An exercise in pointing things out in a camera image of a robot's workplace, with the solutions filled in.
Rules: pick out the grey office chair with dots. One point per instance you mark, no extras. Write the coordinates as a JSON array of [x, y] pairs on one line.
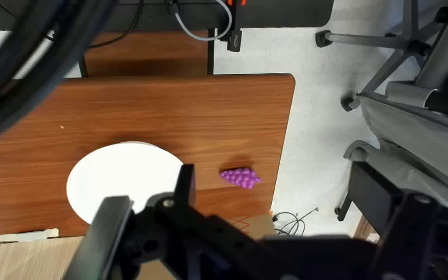
[[416, 125]]

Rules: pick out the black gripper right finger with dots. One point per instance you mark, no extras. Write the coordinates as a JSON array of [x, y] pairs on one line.
[[411, 234]]

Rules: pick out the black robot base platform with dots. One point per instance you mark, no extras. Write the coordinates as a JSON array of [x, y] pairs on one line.
[[276, 13]]

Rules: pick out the brown cardboard sheet red print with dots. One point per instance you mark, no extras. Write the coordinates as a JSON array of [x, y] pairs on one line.
[[32, 258]]

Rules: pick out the wooden table with black legs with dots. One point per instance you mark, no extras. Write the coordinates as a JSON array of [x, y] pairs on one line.
[[182, 115]]

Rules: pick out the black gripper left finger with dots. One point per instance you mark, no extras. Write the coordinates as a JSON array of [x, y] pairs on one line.
[[184, 181]]

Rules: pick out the purple plastic grape toy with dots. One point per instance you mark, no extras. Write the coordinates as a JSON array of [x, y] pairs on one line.
[[240, 178]]

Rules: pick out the white round dish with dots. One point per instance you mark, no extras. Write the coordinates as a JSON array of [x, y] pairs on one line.
[[123, 177]]

